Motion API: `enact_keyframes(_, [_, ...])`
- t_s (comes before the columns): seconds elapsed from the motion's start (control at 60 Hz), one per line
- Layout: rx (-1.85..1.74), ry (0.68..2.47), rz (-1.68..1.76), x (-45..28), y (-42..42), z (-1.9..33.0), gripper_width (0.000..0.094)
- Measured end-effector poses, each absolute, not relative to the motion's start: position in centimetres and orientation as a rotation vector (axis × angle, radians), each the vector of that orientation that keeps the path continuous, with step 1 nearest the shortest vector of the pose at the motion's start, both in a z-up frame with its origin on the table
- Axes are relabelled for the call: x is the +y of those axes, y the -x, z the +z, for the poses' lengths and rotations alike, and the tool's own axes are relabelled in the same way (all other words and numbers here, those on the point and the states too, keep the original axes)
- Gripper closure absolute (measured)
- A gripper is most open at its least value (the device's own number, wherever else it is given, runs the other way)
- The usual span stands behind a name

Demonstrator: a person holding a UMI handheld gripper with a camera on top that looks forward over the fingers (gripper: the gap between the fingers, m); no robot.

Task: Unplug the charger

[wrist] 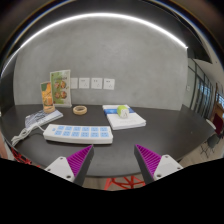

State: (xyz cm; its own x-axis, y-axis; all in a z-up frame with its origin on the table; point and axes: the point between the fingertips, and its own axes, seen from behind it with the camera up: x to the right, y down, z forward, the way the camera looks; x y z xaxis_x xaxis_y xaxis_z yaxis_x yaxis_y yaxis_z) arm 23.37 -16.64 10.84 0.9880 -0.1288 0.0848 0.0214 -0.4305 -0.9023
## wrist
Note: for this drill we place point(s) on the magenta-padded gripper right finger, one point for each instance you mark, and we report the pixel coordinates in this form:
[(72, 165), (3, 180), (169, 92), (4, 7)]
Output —
[(150, 161)]

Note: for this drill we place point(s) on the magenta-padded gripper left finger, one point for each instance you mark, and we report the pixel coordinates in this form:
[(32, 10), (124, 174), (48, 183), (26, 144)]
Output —
[(80, 161)]

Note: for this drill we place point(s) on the green and white charger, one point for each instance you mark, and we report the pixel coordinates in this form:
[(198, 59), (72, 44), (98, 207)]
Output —
[(122, 111)]

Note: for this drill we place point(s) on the white power strip blue sockets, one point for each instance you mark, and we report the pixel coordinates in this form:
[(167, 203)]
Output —
[(78, 134)]

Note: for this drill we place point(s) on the red lattice chair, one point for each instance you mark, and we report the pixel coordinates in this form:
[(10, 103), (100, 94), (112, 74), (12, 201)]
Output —
[(20, 156), (128, 181)]

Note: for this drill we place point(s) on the white book with blue band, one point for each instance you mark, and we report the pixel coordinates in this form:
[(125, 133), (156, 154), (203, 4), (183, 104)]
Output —
[(128, 121)]

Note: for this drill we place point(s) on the beige tape roll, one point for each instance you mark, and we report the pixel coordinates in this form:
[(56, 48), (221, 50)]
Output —
[(80, 110)]

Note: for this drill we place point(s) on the large acrylic menu stand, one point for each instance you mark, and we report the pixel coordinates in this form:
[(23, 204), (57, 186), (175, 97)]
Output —
[(61, 88)]

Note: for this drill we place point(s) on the ceiling light strip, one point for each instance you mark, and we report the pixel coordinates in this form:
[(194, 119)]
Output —
[(100, 15)]

